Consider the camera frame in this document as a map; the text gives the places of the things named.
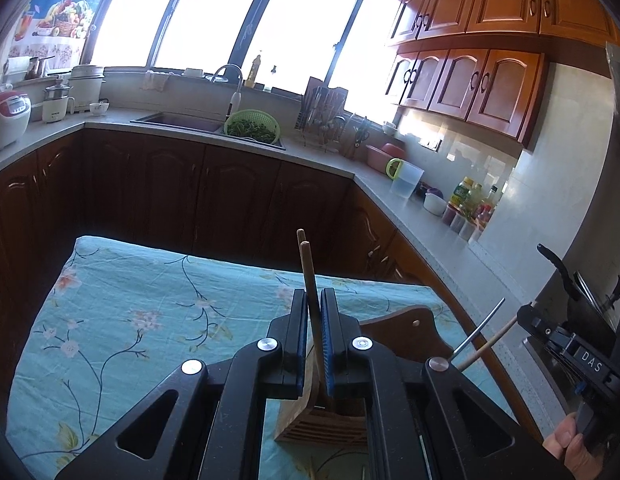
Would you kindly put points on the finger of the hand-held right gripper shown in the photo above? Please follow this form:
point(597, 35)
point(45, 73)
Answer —
point(532, 319)

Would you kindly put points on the small white bowl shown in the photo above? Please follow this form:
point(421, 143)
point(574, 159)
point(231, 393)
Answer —
point(99, 108)

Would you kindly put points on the brown wooden wall cabinets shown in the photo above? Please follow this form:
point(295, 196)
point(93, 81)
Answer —
point(490, 90)

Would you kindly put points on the white dishcloth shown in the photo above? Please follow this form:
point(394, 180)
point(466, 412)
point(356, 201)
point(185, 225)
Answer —
point(156, 81)

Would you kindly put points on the dark wooden base cabinets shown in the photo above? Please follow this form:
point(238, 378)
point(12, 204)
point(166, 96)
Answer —
point(165, 190)

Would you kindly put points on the wooden utensil holder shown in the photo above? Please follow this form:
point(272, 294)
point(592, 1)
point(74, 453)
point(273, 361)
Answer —
point(320, 425)

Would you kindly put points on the white bowl with purple lid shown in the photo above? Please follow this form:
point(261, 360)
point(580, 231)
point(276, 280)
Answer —
point(434, 205)

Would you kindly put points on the grey speckled countertop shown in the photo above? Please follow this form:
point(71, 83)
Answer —
point(315, 157)

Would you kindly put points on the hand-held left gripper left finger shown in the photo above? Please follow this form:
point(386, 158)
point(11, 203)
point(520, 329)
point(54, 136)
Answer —
point(303, 335)

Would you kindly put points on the metal chopstick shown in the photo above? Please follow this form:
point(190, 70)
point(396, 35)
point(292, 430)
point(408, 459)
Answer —
point(482, 327)

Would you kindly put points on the person's right hand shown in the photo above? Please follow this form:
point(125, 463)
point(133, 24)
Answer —
point(565, 447)

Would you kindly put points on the wall power outlet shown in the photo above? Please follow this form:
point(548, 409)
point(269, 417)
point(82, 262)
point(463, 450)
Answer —
point(432, 143)

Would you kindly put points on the steel kitchen sink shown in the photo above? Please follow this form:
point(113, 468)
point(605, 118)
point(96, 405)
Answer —
point(175, 120)

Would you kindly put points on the white and red rice cooker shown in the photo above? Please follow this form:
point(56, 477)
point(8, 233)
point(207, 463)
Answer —
point(7, 120)

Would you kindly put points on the teal floral tablecloth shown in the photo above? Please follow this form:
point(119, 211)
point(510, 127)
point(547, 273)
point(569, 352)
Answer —
point(140, 310)

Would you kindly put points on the small white electric steamer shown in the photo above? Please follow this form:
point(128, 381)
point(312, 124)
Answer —
point(57, 107)

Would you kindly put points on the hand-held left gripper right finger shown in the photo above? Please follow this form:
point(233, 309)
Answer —
point(332, 340)

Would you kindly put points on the yellow dish soap bottle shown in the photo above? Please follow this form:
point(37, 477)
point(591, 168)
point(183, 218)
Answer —
point(254, 72)

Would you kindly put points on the small metal pot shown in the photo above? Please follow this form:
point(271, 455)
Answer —
point(37, 67)

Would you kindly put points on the fruit and palm wall poster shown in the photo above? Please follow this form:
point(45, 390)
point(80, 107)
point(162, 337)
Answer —
point(65, 15)

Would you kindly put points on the green plastic colander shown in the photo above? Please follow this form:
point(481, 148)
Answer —
point(252, 127)

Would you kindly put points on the pink plastic container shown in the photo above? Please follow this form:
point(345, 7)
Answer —
point(382, 157)

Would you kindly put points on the large white cooker pot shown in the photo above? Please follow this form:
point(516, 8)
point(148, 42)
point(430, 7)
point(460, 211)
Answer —
point(85, 87)

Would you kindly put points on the wooden chopstick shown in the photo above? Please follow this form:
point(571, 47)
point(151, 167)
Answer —
point(310, 285)
point(300, 236)
point(490, 343)

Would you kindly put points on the large kitchen window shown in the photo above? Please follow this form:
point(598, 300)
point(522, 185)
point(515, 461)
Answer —
point(210, 10)

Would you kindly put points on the curved steel faucet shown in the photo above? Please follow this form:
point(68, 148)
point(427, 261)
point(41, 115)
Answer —
point(236, 95)

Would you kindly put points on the small condiment jar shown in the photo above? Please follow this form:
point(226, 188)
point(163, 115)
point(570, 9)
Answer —
point(460, 226)
point(469, 232)
point(450, 219)

